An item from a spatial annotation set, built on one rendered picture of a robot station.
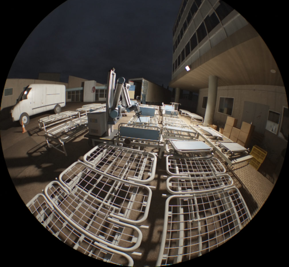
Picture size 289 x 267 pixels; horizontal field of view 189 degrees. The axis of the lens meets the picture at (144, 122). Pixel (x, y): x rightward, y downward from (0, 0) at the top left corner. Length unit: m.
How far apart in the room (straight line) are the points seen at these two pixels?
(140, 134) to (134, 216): 1.25
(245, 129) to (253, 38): 2.79
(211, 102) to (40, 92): 11.06
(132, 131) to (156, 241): 1.63
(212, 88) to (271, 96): 3.79
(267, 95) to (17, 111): 12.92
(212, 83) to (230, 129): 3.04
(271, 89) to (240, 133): 3.43
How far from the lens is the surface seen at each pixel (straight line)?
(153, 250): 1.24
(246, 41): 3.25
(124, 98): 1.73
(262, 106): 6.01
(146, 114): 3.41
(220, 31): 5.02
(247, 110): 6.38
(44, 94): 7.91
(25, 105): 7.23
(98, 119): 1.92
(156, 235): 1.23
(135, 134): 1.49
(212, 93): 5.76
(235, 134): 3.88
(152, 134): 1.47
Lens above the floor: 1.21
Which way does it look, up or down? 16 degrees down
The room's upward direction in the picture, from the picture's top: 5 degrees clockwise
